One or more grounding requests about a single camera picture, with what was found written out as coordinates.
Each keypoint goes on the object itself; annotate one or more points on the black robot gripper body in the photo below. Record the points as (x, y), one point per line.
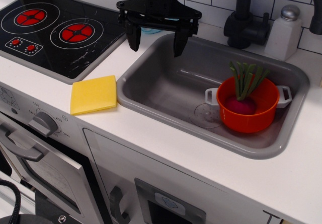
(159, 14)

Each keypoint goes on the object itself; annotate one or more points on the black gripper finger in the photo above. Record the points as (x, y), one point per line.
(134, 39)
(180, 40)

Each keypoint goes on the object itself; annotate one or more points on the purple toy beet green leaves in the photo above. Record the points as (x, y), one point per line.
(247, 77)

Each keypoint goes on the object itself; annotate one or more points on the grey plastic sink basin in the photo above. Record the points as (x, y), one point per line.
(172, 90)

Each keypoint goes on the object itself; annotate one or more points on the light blue dish brush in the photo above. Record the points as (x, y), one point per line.
(151, 31)

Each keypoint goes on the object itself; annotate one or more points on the black faucet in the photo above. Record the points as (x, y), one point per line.
(241, 29)

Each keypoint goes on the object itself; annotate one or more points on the black toy stove top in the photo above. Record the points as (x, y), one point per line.
(63, 39)

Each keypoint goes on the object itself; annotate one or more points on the yellow sponge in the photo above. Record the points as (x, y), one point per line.
(93, 95)

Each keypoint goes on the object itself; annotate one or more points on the white soap dispenser silver cap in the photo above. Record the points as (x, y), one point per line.
(285, 34)

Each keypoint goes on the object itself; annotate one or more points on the grey oven knob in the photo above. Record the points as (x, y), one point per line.
(43, 124)

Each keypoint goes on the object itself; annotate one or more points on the oven door with window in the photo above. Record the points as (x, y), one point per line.
(64, 176)

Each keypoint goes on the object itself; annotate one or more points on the grey dishwasher panel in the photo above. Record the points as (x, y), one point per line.
(158, 206)

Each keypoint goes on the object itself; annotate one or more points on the orange toy pot grey handles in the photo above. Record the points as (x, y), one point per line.
(253, 114)

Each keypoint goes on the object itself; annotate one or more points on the grey oven door handle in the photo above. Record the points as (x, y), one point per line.
(22, 145)

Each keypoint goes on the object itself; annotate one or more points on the grey cabinet door handle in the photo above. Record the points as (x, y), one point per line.
(115, 199)

